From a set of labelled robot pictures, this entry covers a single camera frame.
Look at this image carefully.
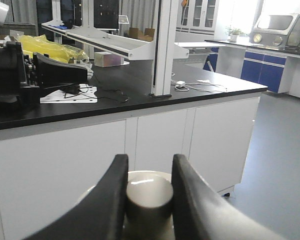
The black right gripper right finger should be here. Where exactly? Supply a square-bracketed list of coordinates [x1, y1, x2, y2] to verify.
[171, 154, 283, 240]

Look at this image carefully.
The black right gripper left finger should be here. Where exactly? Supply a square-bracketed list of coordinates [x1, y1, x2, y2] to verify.
[26, 154, 129, 240]

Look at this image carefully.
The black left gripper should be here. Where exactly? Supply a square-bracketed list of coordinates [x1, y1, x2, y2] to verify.
[0, 41, 88, 108]

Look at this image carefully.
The glass jar with beige lid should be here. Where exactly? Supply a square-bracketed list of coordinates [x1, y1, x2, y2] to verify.
[77, 171, 173, 240]

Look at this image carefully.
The yellow plastic bag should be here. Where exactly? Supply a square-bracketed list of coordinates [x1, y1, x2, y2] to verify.
[17, 34, 90, 63]

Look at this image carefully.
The white paper sheet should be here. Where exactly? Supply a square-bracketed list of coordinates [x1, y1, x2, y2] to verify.
[40, 84, 98, 104]

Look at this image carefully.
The small iridescent box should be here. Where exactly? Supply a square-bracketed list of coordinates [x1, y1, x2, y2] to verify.
[94, 51, 124, 68]

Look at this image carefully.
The white lab island bench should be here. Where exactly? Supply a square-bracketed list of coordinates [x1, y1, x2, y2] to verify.
[0, 61, 266, 240]

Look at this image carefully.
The brown cardboard box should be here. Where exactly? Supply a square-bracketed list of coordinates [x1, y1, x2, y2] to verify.
[128, 27, 155, 42]

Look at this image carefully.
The white reagent shelf rack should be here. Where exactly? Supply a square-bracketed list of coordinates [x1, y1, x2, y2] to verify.
[41, 0, 189, 98]

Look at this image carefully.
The white glass door cabinet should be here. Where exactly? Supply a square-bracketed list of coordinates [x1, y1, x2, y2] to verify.
[175, 0, 219, 42]

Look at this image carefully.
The small potted plant by window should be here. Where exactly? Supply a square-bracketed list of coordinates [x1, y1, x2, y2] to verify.
[226, 26, 249, 42]

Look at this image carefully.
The steel glove box chamber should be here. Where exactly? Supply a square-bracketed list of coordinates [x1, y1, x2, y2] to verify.
[251, 13, 300, 49]

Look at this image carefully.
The thin black cable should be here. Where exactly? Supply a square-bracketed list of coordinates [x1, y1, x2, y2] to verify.
[63, 72, 130, 104]

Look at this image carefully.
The white power adapter with cable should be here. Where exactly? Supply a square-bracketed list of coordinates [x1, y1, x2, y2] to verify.
[170, 72, 228, 93]

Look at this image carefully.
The blue and white wall bench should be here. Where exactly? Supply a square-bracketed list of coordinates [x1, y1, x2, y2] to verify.
[210, 40, 300, 98]

